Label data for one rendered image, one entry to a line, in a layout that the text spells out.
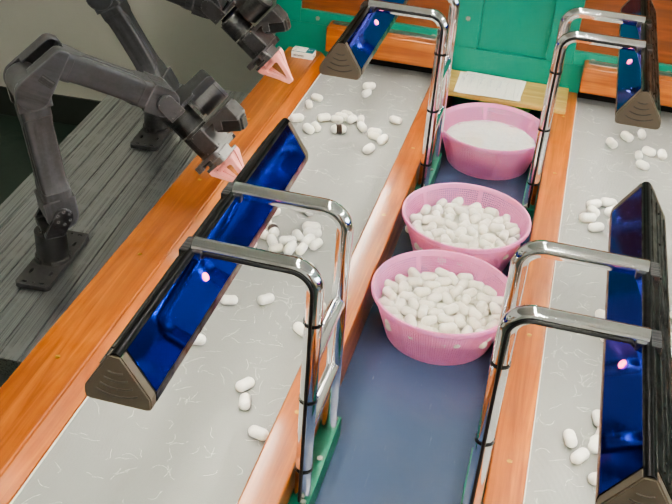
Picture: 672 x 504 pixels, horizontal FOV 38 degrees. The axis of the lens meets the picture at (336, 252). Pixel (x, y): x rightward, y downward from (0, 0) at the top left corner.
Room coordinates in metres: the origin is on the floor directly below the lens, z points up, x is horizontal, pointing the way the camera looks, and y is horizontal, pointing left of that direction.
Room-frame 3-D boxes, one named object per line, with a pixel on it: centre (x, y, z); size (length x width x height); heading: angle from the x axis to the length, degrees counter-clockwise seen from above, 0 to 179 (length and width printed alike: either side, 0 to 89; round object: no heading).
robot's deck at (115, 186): (1.84, 0.27, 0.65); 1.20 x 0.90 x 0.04; 171
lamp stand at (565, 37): (1.94, -0.51, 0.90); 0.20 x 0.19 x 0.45; 168
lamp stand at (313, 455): (1.08, 0.08, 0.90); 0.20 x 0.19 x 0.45; 168
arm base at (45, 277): (1.58, 0.56, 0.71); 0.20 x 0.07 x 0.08; 171
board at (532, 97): (2.36, -0.40, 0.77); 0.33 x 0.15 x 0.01; 78
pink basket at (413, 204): (1.72, -0.26, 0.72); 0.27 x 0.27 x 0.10
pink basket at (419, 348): (1.45, -0.20, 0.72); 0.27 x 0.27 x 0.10
